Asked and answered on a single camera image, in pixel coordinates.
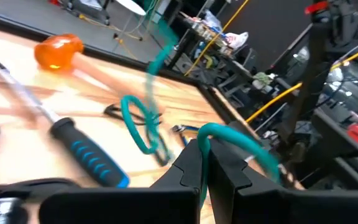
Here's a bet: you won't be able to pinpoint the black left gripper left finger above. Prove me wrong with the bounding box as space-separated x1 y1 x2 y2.
38 138 205 224

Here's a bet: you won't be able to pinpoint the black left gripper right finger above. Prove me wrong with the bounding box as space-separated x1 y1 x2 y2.
206 138 358 224

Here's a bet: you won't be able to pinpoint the teal wire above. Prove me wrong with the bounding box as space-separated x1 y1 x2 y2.
119 0 282 209

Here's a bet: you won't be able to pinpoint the black and blue screwdriver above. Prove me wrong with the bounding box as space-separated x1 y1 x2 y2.
0 57 131 189

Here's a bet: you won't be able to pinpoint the black C-clamp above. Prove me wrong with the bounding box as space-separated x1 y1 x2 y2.
0 177 82 224

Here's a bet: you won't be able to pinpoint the clear safety glasses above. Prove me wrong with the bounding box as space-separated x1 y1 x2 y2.
103 102 174 166

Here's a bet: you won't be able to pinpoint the white plastic bag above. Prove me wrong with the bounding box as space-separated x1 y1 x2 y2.
224 30 250 51

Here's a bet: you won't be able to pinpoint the cluttered black table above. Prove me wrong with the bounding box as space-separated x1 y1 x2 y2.
166 9 254 78

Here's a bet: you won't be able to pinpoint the grey metal cart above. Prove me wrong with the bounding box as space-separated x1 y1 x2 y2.
59 0 111 26

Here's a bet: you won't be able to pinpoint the round grey floor stand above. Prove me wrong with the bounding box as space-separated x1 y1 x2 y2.
113 0 147 16

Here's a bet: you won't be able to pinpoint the thick yellow cable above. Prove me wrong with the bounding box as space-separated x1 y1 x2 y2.
245 17 358 124

